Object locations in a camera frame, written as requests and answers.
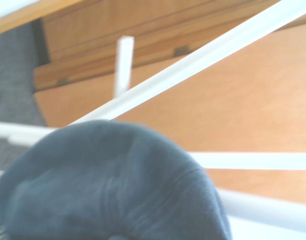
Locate white coat rack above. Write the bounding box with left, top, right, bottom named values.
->
left=0, top=0, right=306, bottom=236

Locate dark blue cap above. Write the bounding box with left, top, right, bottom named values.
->
left=0, top=119, right=234, bottom=240

